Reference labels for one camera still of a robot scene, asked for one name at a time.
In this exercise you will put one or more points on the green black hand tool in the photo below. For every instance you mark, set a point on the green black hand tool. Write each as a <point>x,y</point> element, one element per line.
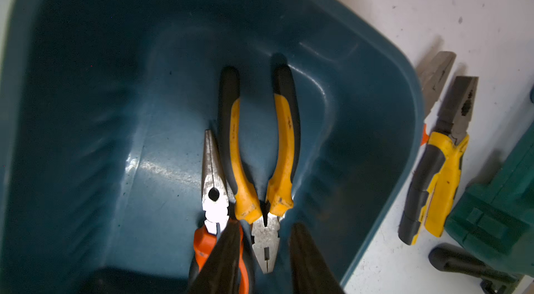
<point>471,265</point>

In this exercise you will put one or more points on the teal plastic storage box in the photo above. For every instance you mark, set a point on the teal plastic storage box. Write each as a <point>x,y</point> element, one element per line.
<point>104,105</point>

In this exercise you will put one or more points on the green tool case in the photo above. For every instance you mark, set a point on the green tool case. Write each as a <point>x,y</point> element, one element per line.
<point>494,221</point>

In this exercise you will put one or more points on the yellow black combination pliers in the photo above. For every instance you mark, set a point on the yellow black combination pliers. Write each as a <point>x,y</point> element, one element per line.
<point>436,179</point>

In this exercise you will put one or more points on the yellow handled pliers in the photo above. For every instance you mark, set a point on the yellow handled pliers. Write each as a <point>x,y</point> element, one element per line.
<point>263,219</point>

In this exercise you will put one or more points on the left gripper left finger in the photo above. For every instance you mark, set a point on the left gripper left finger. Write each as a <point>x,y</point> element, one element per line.
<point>216,265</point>

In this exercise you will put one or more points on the orange long nose pliers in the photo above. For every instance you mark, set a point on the orange long nose pliers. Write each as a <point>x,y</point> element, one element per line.
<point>215,204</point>

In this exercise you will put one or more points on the orange handled pliers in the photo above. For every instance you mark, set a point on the orange handled pliers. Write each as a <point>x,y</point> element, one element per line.
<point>433,78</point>

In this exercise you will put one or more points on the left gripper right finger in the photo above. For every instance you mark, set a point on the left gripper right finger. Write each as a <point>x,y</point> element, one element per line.
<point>310,273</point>

